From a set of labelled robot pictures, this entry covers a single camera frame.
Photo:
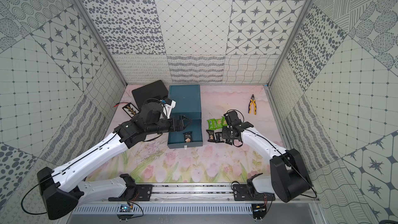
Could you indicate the aluminium mounting rail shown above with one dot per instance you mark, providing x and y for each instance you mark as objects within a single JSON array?
[{"x": 189, "y": 193}]

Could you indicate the yellow black pliers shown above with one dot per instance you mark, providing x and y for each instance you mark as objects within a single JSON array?
[{"x": 252, "y": 108}]

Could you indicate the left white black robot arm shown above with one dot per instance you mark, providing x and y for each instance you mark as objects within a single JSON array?
[{"x": 59, "y": 203}]

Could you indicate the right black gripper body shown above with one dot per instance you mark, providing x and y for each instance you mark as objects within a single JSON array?
[{"x": 226, "y": 134}]

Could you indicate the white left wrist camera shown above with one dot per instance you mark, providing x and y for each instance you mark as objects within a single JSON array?
[{"x": 167, "y": 107}]

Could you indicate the teal drawer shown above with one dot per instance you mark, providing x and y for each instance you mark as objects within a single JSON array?
[{"x": 176, "y": 140}]

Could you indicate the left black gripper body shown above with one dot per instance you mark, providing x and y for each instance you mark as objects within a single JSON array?
[{"x": 179, "y": 123}]

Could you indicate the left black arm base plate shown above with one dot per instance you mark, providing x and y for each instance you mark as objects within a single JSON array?
[{"x": 134, "y": 193}]

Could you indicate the teal plastic drawer cabinet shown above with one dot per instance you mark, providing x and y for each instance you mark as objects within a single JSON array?
[{"x": 188, "y": 101}]

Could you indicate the white slotted cable duct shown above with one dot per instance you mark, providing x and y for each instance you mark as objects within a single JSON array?
[{"x": 163, "y": 208}]

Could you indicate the green cookie packet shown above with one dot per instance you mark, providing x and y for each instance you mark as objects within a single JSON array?
[
  {"x": 214, "y": 124},
  {"x": 224, "y": 122}
]

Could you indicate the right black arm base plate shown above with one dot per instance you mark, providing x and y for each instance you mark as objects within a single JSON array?
[{"x": 244, "y": 192}]

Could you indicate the black plastic case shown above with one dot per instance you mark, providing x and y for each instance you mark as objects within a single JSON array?
[{"x": 155, "y": 90}]

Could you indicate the black snack packet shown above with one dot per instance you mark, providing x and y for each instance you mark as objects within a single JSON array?
[
  {"x": 218, "y": 137},
  {"x": 188, "y": 137},
  {"x": 211, "y": 136}
]

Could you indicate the green circuit board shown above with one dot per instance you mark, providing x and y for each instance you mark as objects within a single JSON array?
[{"x": 125, "y": 208}]

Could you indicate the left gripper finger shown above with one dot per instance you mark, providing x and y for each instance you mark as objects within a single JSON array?
[
  {"x": 181, "y": 119},
  {"x": 177, "y": 127}
]

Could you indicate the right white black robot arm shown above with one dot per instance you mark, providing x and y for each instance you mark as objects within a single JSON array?
[{"x": 288, "y": 177}]

